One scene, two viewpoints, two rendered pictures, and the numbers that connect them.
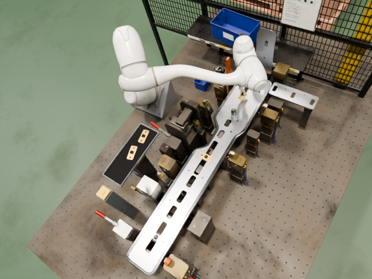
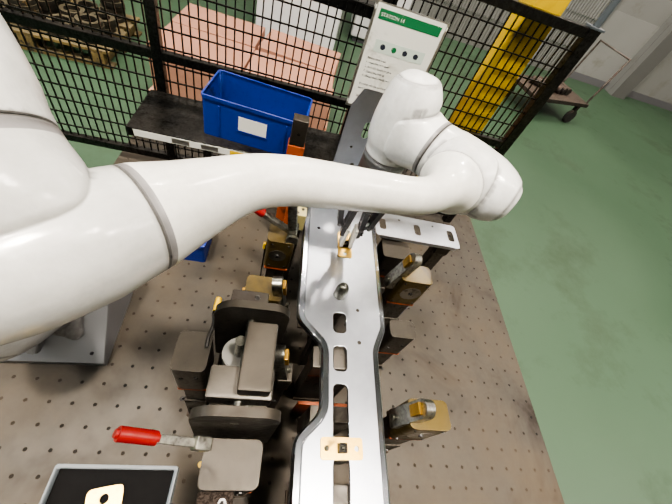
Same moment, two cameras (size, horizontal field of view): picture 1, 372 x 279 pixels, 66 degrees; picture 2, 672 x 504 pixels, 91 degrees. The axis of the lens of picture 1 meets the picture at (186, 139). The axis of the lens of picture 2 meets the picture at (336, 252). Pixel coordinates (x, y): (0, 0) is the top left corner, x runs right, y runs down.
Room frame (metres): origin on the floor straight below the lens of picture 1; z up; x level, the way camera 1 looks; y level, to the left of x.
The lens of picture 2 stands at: (0.80, 0.12, 1.71)
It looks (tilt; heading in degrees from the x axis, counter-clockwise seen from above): 50 degrees down; 290
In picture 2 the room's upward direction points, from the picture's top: 24 degrees clockwise
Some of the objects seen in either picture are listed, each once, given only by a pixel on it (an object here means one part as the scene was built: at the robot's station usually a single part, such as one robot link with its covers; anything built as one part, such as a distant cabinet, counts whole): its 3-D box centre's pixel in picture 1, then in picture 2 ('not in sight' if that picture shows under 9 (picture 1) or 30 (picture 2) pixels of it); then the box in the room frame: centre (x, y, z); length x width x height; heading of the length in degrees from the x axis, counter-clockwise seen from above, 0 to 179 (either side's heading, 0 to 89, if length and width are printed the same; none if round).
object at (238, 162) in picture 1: (239, 171); (400, 429); (0.59, -0.24, 0.87); 0.12 x 0.07 x 0.35; 39
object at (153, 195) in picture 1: (155, 194); not in sight; (0.63, 0.30, 0.90); 0.13 x 0.08 x 0.41; 39
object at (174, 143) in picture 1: (177, 154); (222, 473); (0.84, 0.09, 0.89); 0.12 x 0.07 x 0.38; 39
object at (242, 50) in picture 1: (243, 52); (409, 121); (0.98, -0.44, 1.43); 0.13 x 0.11 x 0.16; 176
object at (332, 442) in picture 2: (206, 156); (342, 448); (0.70, -0.07, 1.01); 0.08 x 0.04 x 0.01; 39
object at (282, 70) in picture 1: (278, 85); not in sight; (1.06, -0.73, 0.88); 0.08 x 0.08 x 0.36; 39
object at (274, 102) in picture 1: (275, 114); (383, 274); (0.88, -0.62, 0.84); 0.12 x 0.07 x 0.28; 39
